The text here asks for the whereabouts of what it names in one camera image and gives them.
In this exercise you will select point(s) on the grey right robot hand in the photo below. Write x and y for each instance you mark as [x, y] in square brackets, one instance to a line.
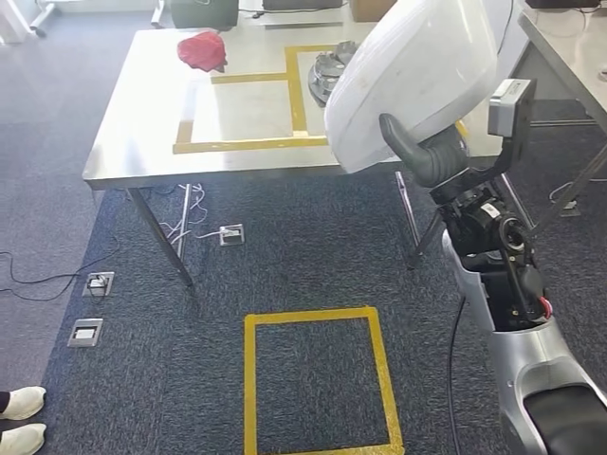
[412, 160]

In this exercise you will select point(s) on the white plastic shell part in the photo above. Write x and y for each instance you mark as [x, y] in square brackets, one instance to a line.
[412, 69]

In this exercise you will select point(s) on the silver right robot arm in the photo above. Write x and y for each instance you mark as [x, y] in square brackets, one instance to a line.
[536, 364]

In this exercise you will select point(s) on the steel workbench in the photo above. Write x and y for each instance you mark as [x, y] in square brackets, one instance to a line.
[142, 125]
[569, 56]

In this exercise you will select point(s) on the grey wheel cover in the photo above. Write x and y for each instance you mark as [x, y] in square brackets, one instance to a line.
[327, 75]

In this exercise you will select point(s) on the cardboard box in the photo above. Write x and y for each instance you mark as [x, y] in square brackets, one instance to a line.
[370, 9]

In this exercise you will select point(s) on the white upright panel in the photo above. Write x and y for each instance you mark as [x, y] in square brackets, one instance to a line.
[512, 31]

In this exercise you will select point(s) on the grey metal bar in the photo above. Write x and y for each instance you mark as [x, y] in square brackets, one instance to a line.
[299, 26]

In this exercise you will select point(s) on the grey laptop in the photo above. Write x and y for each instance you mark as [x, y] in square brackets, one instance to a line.
[303, 4]

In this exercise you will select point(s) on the steel floor socket box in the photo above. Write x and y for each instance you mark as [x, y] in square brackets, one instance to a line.
[85, 333]
[570, 209]
[232, 235]

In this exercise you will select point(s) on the red cloth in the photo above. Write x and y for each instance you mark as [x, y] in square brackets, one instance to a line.
[204, 51]

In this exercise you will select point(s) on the black equipment bag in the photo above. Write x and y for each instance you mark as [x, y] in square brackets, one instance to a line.
[204, 12]

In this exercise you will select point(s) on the yellow floor tape outline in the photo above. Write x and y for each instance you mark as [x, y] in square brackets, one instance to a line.
[250, 389]

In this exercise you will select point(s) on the white desk leg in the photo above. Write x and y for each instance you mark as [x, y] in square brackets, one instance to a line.
[158, 12]
[42, 16]

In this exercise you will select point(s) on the steel floor socket with plug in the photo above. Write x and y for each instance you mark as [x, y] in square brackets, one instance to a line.
[98, 284]

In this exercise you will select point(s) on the person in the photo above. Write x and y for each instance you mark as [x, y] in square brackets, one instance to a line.
[23, 414]

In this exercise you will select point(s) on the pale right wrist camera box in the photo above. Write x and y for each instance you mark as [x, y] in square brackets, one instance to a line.
[505, 113]

